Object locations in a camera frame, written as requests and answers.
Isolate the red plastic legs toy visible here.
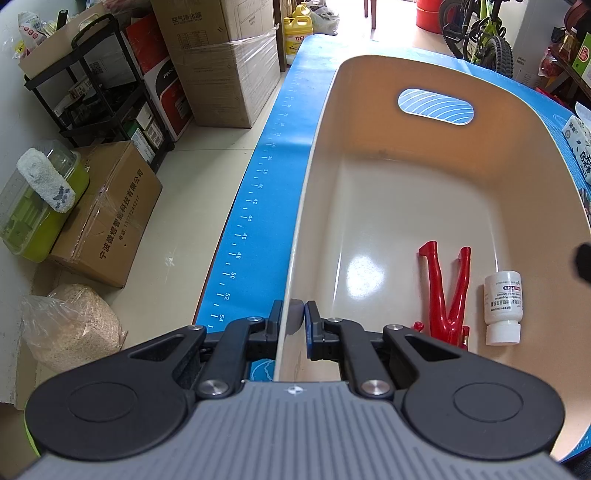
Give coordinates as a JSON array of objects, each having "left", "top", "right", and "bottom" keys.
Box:
[{"left": 412, "top": 240, "right": 472, "bottom": 349}]

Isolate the beige plastic bin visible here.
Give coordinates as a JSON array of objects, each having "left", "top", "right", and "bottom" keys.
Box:
[{"left": 273, "top": 55, "right": 591, "bottom": 463}]

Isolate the red bucket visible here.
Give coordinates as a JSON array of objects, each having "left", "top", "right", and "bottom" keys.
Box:
[{"left": 416, "top": 0, "right": 452, "bottom": 33}]

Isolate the tissue pack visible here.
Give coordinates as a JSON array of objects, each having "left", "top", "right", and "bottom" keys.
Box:
[{"left": 560, "top": 114, "right": 591, "bottom": 186}]

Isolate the white plastic bag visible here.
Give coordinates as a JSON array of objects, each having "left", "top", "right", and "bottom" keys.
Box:
[{"left": 308, "top": 4, "right": 341, "bottom": 36}]

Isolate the red and white appliance box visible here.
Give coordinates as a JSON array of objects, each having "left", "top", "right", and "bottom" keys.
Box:
[{"left": 126, "top": 13, "right": 195, "bottom": 142}]

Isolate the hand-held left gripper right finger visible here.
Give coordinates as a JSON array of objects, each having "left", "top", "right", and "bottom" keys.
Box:
[{"left": 303, "top": 300, "right": 467, "bottom": 400}]

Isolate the open cardboard box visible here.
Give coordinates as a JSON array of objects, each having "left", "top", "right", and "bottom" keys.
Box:
[{"left": 18, "top": 2, "right": 112, "bottom": 80}]

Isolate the large plain cardboard box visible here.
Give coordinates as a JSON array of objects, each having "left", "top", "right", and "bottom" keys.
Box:
[{"left": 151, "top": 0, "right": 278, "bottom": 49}]

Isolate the film-wrapped cardboard box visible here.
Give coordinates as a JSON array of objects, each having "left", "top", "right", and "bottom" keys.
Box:
[{"left": 178, "top": 28, "right": 283, "bottom": 130}]

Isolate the printed cardboard box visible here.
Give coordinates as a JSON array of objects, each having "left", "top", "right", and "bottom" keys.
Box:
[{"left": 48, "top": 141, "right": 164, "bottom": 289}]

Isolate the cluttered goods shelf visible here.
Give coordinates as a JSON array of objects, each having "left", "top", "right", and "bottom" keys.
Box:
[{"left": 538, "top": 0, "right": 591, "bottom": 103}]

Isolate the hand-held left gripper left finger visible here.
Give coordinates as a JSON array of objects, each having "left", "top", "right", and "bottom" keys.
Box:
[{"left": 126, "top": 299, "right": 284, "bottom": 401}]

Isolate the plastic bag of wood shavings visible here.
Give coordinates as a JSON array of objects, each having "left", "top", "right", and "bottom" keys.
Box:
[{"left": 20, "top": 284, "right": 128, "bottom": 373}]

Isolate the white fluffy duster pad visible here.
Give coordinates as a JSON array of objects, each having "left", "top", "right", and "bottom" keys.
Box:
[{"left": 17, "top": 148, "right": 76, "bottom": 214}]

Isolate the white pill bottle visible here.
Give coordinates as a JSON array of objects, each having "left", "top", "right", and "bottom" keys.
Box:
[{"left": 483, "top": 271, "right": 522, "bottom": 346}]

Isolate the white and red snack bag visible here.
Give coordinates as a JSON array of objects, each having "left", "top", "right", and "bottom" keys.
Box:
[{"left": 17, "top": 11, "right": 52, "bottom": 58}]

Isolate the green container with clear lid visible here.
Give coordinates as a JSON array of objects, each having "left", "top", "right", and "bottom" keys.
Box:
[{"left": 0, "top": 141, "right": 91, "bottom": 264}]

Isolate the green children's bicycle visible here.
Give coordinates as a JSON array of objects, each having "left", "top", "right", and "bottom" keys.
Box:
[{"left": 438, "top": 0, "right": 516, "bottom": 78}]

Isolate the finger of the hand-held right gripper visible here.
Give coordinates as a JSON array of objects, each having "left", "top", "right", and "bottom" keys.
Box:
[{"left": 573, "top": 244, "right": 591, "bottom": 280}]

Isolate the black utility cart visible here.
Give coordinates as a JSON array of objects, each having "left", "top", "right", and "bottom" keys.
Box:
[{"left": 24, "top": 14, "right": 175, "bottom": 174}]

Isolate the yellow oil jug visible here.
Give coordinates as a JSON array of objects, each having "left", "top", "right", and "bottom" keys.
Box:
[{"left": 283, "top": 16, "right": 315, "bottom": 66}]

